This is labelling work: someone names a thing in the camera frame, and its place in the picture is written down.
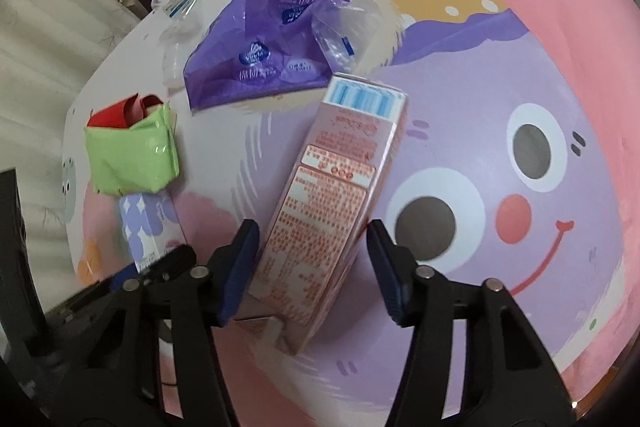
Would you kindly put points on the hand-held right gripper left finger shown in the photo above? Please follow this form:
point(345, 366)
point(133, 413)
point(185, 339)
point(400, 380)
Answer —
point(240, 272)

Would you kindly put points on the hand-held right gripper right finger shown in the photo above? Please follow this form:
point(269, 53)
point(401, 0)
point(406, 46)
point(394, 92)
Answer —
point(387, 272)

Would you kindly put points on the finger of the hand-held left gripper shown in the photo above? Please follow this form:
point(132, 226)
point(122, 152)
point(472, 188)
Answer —
point(172, 259)

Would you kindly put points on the purple and white carton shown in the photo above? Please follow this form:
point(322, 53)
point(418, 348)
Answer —
point(147, 222)

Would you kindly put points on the pink milk carton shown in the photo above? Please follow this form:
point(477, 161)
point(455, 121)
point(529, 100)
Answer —
point(325, 187)

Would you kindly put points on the purple plastic bag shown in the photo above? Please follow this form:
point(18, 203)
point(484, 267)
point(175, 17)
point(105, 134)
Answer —
point(260, 42)

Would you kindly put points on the light green packet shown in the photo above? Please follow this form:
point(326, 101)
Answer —
point(132, 157)

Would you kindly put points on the red paper piece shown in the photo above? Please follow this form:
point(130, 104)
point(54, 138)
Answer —
point(112, 114)

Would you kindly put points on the cream leaf-print curtain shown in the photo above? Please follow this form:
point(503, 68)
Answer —
point(40, 72)

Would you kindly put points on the clear plastic bottle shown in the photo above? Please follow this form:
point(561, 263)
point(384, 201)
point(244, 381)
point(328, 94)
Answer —
point(175, 7)

